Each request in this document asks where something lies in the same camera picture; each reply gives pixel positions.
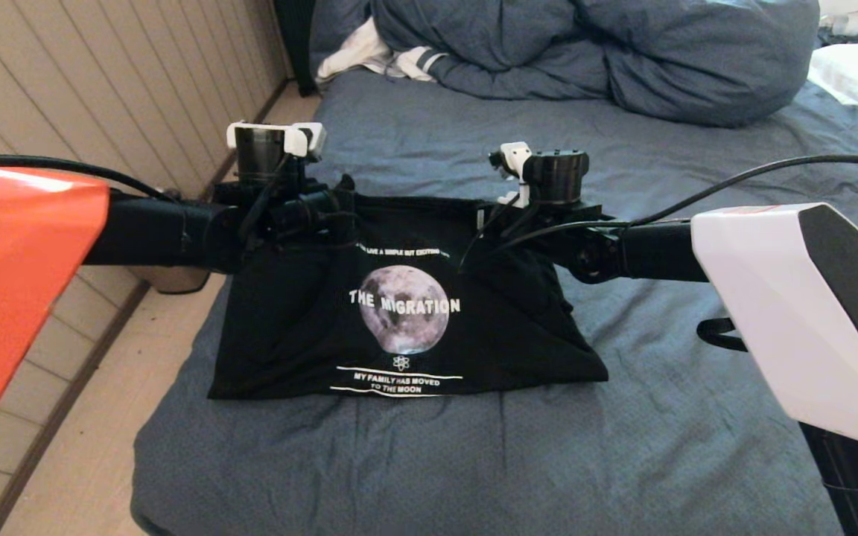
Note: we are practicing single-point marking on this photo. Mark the white striped garment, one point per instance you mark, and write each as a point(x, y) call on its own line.
point(358, 56)

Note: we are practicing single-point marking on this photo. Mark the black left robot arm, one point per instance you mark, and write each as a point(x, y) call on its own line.
point(12, 283)

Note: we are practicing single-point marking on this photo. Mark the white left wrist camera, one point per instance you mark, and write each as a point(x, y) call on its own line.
point(316, 140)

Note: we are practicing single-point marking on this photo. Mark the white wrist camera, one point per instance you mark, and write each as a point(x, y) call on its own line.
point(316, 140)
point(515, 160)

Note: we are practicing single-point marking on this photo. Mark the crumpled blue duvet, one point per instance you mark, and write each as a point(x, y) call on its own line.
point(660, 59)

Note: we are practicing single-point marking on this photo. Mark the black bedside furniture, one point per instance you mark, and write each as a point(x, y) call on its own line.
point(296, 45)

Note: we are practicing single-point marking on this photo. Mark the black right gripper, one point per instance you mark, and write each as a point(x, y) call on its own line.
point(541, 227)

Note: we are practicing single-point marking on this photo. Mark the blue bed sheet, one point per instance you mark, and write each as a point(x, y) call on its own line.
point(623, 447)

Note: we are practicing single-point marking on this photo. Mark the black printed t-shirt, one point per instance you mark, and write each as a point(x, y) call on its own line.
point(287, 320)

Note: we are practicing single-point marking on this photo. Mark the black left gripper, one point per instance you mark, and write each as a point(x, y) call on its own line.
point(313, 216)

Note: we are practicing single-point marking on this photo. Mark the bronze trash bin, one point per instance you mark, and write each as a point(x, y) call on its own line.
point(176, 279)

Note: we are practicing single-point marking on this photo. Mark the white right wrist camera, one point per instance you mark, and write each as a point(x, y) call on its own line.
point(515, 160)

